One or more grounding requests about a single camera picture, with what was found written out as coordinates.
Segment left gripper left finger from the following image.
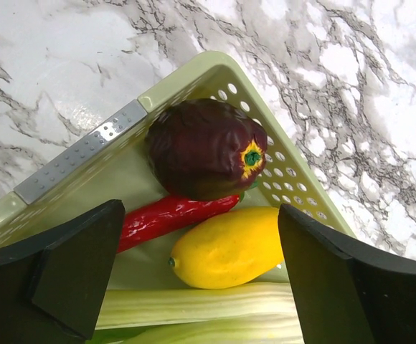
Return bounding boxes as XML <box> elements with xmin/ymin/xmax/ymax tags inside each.
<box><xmin>0</xmin><ymin>200</ymin><xmax>125</xmax><ymax>344</ymax></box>

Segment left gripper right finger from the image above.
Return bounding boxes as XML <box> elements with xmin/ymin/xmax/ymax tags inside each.
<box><xmin>278</xmin><ymin>204</ymin><xmax>416</xmax><ymax>343</ymax></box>

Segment green fake celery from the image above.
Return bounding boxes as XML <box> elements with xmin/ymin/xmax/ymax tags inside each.
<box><xmin>95</xmin><ymin>282</ymin><xmax>303</xmax><ymax>343</ymax></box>

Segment red fake chili pepper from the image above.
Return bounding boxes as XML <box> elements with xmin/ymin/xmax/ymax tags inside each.
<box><xmin>117</xmin><ymin>194</ymin><xmax>243</xmax><ymax>253</ymax></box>

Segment yellow fake lemon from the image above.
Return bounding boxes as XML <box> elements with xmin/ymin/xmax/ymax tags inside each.
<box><xmin>169</xmin><ymin>206</ymin><xmax>284</xmax><ymax>290</ymax></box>

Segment dark maroon fake fruit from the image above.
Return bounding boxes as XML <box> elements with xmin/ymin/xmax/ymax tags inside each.
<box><xmin>145</xmin><ymin>98</ymin><xmax>268</xmax><ymax>201</ymax></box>

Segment green plastic basket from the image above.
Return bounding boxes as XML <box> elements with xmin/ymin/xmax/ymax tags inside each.
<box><xmin>0</xmin><ymin>50</ymin><xmax>356</xmax><ymax>344</ymax></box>

